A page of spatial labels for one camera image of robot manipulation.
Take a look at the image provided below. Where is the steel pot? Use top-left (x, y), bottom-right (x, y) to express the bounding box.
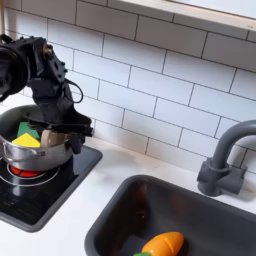
top-left (0, 104), bottom-right (75, 173)

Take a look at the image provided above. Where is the black toy stove top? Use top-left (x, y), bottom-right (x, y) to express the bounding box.
top-left (0, 145), bottom-right (104, 233)

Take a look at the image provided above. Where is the light wooden shelf ledge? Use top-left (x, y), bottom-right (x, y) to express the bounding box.
top-left (119, 0), bottom-right (256, 32)

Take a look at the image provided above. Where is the dark grey sink basin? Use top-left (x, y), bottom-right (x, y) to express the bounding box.
top-left (84, 174), bottom-right (256, 256)

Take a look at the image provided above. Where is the dark grey tap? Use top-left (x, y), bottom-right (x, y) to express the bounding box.
top-left (196, 119), bottom-right (256, 198)

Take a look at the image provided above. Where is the green wooden cube block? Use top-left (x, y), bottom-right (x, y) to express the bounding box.
top-left (16, 121), bottom-right (41, 141)

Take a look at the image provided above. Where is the yellow hexagonal wooden block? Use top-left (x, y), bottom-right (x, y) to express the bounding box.
top-left (11, 132), bottom-right (42, 149)

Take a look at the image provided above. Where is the orange toy carrot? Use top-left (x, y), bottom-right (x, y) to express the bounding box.
top-left (132, 231), bottom-right (185, 256)

